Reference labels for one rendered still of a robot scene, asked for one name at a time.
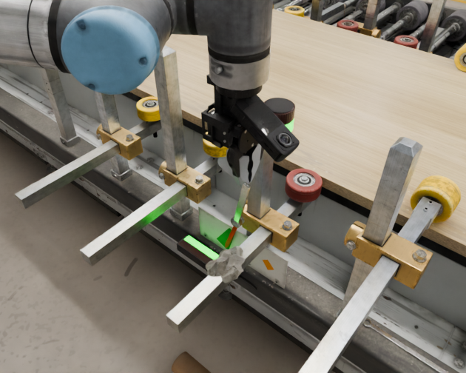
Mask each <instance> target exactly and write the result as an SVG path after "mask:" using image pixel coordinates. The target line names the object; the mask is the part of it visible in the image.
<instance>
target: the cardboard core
mask: <svg viewBox="0 0 466 373"><path fill-rule="evenodd" d="M172 371H173V372H174V373H211V372H210V371H209V370H208V369H206V368H205V367H204V366H203V365H201V364H200V363H199V362H198V361H196V359H194V358H193V357H192V356H191V355H190V354H189V353H188V352H183V353H181V354H180V355H179V356H178V357H177V358H176V360H175V362H174V363H173V364H172Z"/></svg>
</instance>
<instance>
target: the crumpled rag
mask: <svg viewBox="0 0 466 373"><path fill-rule="evenodd" d="M244 261H245V258H244V257H243V250H242V248H241V247H240V246H234V247H233V248H231V249H224V250H222V251H221V252H220V254H219V257H218V258H217V259H215V260H213V261H209V262H208V263H207V264H206V269H207V272H208V275H210V276H211V277H215V276H221V277H222V281H223V282H224V283H228V282H230V281H232V280H233V279H234V280H236V279H237V278H238V276H239V275H240V273H241V272H243V269H242V267H241V265H242V263H244Z"/></svg>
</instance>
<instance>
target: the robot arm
mask: <svg viewBox="0 0 466 373"><path fill-rule="evenodd" d="M272 9H273V0H0V63H1V64H12V65H18V66H25V67H37V68H43V69H49V70H57V71H59V72H60V73H69V74H72V75H73V76H74V77H75V78H76V79H77V80H78V81H79V82H80V83H81V84H83V85H84V86H85V87H88V88H90V89H91V90H94V91H96V92H98V93H103V94H108V95H118V94H123V93H127V92H130V91H132V90H134V89H135V88H137V87H138V86H140V85H141V84H142V83H143V82H144V80H145V79H146V78H147V77H148V76H149V75H150V74H151V73H152V71H153V70H154V69H155V67H156V65H157V63H158V59H159V55H160V54H161V51H162V49H163V48H164V46H165V44H166V42H167V41H168V40H169V38H170V36H171V34H174V35H194V36H207V44H208V52H209V74H208V75H207V76H206V80H207V84H211V85H212V86H214V94H215V102H214V103H212V104H210V105H209V106H208V109H206V110H204V111H203V112H202V113H201V118H202V130H203V139H205V140H207V141H209V142H211V143H212V144H213V145H215V146H216V147H219V148H222V147H223V146H225V147H227V148H228V149H227V150H226V157H219V158H218V160H217V162H218V164H219V166H220V167H221V168H222V169H224V170H225V171H226V172H227V173H228V174H230V175H231V176H232V177H234V180H235V181H236V183H237V184H238V185H239V186H240V187H242V185H243V183H244V182H246V183H247V184H250V183H251V181H252V179H253V177H254V175H255V173H256V171H257V168H258V166H259V163H260V160H261V158H262V156H263V151H264V150H265V151H266V152H267V153H268V154H269V155H270V156H271V157H272V158H273V159H274V160H275V161H276V162H281V161H283V160H284V159H285V158H287V157H288V156H289V155H290V154H292V153H293V151H295V150H296V148H298V146H299V144H300V141H299V140H298V139H297V138H296V137H295V135H294V134H293V133H292V132H291V131H290V130H289V129H288V128H287V127H286V125H285V124H284V123H283V122H282V121H281V120H280V119H279V118H278V117H277V116H276V115H275V114H274V113H273V112H272V111H271V110H270V109H269V107H268V106H267V105H266V104H265V103H264V102H263V101H262V100H261V99H260V97H259V96H258V95H257V94H258V93H259V92H260V91H261V90H262V88H263V84H265V83H266V82H267V81H268V79H269V72H270V58H271V48H270V45H271V23H272ZM213 108H214V110H212V109H213ZM210 110H211V111H210ZM209 111H210V112H209ZM205 122H207V127H208V134H206V133H205Z"/></svg>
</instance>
